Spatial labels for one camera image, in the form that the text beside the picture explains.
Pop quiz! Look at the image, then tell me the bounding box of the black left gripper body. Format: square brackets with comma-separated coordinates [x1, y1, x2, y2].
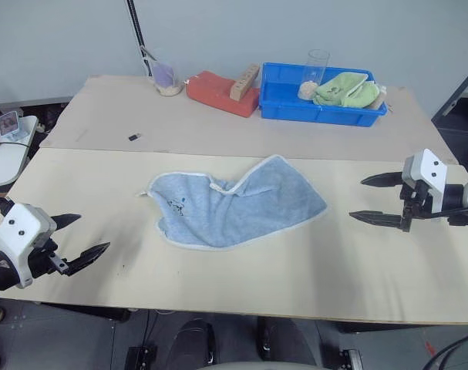
[28, 238, 71, 278]

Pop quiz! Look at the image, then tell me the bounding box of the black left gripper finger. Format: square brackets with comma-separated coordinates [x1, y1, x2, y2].
[65, 241, 112, 276]
[50, 214, 82, 233]

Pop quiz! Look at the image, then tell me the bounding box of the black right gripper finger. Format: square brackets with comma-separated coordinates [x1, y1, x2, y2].
[348, 210, 406, 230]
[360, 171, 406, 190]

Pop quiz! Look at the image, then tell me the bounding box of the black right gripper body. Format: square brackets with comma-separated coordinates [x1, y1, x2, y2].
[399, 179, 432, 233]

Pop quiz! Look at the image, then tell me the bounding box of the green cloth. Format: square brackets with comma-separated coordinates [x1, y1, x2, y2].
[311, 72, 382, 109]

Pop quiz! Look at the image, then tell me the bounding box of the light blue towel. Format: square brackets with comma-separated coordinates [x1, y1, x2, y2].
[135, 153, 329, 253]

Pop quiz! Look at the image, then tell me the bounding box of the white side table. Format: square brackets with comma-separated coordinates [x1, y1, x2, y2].
[0, 114, 40, 190]

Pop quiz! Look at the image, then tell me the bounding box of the dark cabinet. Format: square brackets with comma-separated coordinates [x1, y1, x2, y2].
[431, 60, 468, 173]

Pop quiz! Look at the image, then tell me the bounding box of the smartphone on stand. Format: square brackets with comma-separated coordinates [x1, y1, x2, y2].
[0, 110, 22, 136]

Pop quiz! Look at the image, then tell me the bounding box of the blue plastic bin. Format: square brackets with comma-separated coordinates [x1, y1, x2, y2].
[258, 62, 389, 126]

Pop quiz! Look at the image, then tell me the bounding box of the tall clear glass cup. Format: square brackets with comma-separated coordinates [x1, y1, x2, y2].
[298, 49, 332, 101]

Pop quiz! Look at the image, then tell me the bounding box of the dark rounded shape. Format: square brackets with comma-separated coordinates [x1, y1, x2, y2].
[167, 317, 220, 368]

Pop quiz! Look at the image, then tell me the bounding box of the wooden block with holes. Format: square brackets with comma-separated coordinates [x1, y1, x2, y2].
[229, 63, 261, 103]

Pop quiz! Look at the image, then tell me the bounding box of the glass beaker with purple cloth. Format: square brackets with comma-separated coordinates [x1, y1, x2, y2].
[142, 47, 183, 98]

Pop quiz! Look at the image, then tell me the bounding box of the red brick-shaped sponge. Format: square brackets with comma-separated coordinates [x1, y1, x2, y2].
[184, 69, 261, 119]

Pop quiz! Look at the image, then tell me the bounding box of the black metal pole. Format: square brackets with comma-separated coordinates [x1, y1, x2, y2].
[126, 0, 156, 84]

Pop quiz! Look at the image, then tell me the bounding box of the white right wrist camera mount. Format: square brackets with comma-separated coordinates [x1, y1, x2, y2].
[401, 148, 449, 214]

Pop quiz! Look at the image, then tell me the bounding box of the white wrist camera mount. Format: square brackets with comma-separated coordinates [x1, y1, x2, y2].
[401, 148, 449, 214]
[0, 203, 58, 290]

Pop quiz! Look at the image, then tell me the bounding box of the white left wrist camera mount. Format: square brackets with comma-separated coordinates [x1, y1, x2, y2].
[0, 203, 58, 290]

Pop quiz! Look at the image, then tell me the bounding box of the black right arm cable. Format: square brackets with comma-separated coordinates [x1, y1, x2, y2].
[429, 206, 468, 224]

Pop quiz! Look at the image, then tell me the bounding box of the black floor cable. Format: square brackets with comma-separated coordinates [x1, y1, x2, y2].
[421, 330, 468, 370]

